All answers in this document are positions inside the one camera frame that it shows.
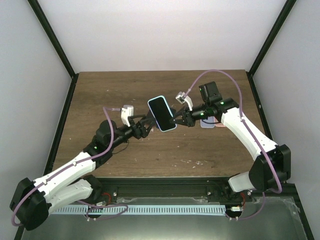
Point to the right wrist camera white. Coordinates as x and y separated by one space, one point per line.
182 98

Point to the left black frame post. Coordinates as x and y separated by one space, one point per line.
39 13

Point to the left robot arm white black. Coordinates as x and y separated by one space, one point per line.
34 200

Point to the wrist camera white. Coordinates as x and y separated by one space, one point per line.
126 112
182 98

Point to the right black frame post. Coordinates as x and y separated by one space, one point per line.
276 27

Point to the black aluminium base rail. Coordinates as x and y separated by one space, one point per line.
212 189

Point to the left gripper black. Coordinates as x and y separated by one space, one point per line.
143 133

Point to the phone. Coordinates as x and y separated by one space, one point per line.
162 113
208 123

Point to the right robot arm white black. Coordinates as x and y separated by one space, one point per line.
271 162

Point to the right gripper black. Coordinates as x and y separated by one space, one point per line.
188 120

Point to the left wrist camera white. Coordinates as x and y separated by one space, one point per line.
126 112

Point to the light blue slotted cable duct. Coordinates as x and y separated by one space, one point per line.
198 210

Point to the black frame post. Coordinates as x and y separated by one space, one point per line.
39 13
276 27

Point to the clear acrylic sheet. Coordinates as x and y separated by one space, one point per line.
278 219

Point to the pink phone case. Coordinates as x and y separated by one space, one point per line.
220 125

